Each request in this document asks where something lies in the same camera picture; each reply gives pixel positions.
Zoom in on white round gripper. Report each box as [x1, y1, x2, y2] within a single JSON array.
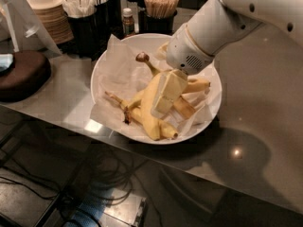
[[151, 22, 214, 118]]

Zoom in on curved yellow banana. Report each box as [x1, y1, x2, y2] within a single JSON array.
[[135, 52, 176, 140]]

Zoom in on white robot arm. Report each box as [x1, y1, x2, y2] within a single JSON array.
[[151, 0, 303, 118]]

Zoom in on short yellow banana behind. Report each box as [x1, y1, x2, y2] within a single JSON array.
[[173, 96, 196, 119]]

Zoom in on white round bowl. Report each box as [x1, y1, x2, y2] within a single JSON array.
[[90, 32, 223, 146]]

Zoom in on lower left yellow banana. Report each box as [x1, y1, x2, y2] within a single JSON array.
[[105, 90, 178, 141]]

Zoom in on white paper liner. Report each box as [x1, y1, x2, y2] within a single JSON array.
[[90, 34, 215, 138]]

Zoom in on black cup with stirrers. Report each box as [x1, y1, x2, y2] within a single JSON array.
[[143, 0, 179, 34]]

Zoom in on small brown glass bottle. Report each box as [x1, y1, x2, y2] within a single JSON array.
[[122, 8, 135, 37]]

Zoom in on black cup with cutlery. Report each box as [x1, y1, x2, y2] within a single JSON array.
[[96, 0, 123, 40]]

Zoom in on black cup with sachets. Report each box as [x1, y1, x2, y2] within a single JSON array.
[[62, 0, 98, 58]]

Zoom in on dark brown round pad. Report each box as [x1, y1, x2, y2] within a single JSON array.
[[0, 50, 51, 102]]

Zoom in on stack of paper bowls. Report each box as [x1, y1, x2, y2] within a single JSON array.
[[27, 0, 73, 44]]

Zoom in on clear plastic stand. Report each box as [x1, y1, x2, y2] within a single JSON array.
[[0, 0, 61, 55]]

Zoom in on black floor cables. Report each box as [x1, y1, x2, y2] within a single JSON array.
[[0, 142, 165, 227]]

